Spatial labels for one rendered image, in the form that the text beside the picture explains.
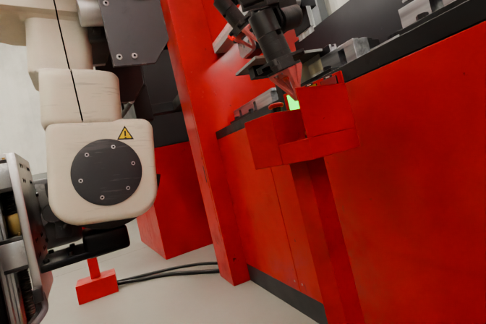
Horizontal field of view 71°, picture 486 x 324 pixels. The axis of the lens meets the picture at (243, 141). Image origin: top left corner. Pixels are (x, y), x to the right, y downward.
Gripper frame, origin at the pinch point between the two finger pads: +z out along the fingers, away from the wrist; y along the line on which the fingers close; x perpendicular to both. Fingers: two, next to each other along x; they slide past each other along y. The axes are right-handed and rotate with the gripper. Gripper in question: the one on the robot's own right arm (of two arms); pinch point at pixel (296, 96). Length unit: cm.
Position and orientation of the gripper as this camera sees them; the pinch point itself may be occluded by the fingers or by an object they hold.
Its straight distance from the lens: 77.4
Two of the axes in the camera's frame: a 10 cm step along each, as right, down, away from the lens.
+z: 4.2, 9.0, 1.0
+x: -5.7, 1.8, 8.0
